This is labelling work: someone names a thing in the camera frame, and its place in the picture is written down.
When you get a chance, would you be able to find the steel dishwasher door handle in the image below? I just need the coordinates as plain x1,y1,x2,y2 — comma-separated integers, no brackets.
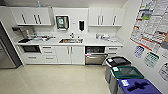
85,54,108,58

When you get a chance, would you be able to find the stainless steel dishwasher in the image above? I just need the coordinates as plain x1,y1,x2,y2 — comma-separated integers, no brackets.
84,45,108,66

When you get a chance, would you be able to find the stainless steel sink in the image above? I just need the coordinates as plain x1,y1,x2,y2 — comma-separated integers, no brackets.
58,38,84,45

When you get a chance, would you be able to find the chrome sink faucet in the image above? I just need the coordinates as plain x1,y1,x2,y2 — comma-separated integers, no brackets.
69,32,76,40

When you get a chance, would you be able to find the small dish soap bottle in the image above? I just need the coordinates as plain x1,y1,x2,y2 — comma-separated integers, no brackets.
95,32,100,40

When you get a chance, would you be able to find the white two-door base cabinet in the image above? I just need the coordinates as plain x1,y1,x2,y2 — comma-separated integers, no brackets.
55,45,86,66

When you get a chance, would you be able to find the steel paper towel dispenser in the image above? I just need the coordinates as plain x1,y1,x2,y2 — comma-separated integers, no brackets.
55,15,70,31

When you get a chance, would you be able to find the black-lid waste bin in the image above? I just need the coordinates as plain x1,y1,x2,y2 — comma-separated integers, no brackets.
104,56,133,84

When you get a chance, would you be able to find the countertop dish rack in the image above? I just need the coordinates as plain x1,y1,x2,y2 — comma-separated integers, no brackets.
33,34,56,42

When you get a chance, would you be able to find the green-lid waste bin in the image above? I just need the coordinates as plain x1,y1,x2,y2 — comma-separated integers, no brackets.
109,65,145,94

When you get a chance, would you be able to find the black built-in microwave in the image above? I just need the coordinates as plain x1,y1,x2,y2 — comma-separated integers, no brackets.
20,45,42,54

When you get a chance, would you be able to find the white microwave base cabinet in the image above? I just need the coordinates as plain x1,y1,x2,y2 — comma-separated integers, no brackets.
18,44,43,65

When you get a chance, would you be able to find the pale blue bottle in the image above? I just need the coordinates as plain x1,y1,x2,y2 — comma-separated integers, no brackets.
36,0,42,8

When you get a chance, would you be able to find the blue-lid recycling bin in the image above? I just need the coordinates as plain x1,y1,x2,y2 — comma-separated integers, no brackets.
116,78,163,94

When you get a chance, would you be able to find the notice board with papers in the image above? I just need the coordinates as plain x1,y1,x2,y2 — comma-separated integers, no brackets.
129,0,168,51

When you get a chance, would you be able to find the stainless steel refrigerator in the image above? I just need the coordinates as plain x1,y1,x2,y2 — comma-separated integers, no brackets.
0,21,23,70

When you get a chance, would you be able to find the white waste sorting sign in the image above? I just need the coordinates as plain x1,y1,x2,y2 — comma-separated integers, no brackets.
158,62,168,83

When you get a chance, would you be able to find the grey dishwasher wire rack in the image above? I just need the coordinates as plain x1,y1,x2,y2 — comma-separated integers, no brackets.
85,46,107,54

